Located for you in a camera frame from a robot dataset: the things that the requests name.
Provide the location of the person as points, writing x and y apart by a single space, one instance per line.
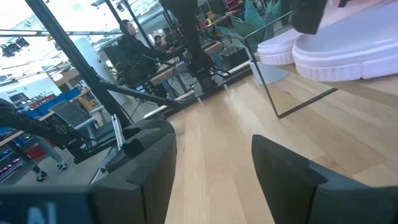
49 149
159 42
136 49

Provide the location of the black aluminium rig frame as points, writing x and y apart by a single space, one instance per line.
79 65

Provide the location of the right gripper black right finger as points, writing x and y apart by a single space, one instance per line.
286 186

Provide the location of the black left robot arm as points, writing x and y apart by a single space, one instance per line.
189 37

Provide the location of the grey office chair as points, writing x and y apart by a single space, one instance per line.
71 113

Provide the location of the black angled support beam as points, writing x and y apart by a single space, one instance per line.
37 126

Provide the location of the wooden workbench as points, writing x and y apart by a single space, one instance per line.
169 73

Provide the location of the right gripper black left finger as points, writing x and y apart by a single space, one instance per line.
146 186

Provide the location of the blue storage bin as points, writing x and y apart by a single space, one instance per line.
66 95

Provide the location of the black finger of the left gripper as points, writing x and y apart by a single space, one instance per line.
344 2
308 15

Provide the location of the pink rubber slide sandal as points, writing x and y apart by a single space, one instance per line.
276 49
348 53

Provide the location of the wooden shelf black metal frame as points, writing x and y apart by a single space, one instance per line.
308 103

